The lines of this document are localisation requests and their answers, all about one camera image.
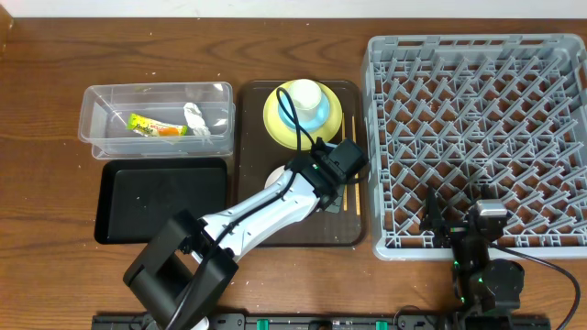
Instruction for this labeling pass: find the white bowl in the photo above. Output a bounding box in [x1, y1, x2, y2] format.
[264, 166, 285, 188]

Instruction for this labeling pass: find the white tissue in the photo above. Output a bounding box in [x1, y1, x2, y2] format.
[183, 103, 211, 140]

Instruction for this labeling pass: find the yellow green snack wrapper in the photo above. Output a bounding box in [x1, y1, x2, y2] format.
[127, 114, 188, 137]

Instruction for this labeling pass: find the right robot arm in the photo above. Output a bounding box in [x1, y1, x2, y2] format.
[419, 187, 525, 329]

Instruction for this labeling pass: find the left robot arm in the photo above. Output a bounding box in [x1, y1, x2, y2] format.
[123, 139, 365, 329]

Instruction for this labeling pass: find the grey dishwasher rack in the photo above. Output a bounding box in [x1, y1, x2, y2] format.
[361, 34, 586, 261]

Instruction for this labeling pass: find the light blue saucer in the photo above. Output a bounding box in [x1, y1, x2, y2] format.
[278, 93, 330, 133]

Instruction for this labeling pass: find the dark brown serving tray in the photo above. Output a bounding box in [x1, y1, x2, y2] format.
[233, 80, 367, 248]

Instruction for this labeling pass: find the pale green cup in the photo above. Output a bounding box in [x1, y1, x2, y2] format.
[288, 79, 322, 121]

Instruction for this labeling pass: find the clear plastic bin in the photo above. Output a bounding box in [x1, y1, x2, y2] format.
[78, 82, 235, 160]

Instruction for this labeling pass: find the black plastic tray bin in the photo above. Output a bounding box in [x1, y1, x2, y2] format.
[94, 158, 227, 245]

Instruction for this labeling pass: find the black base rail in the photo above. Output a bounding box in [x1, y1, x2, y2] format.
[91, 312, 551, 330]

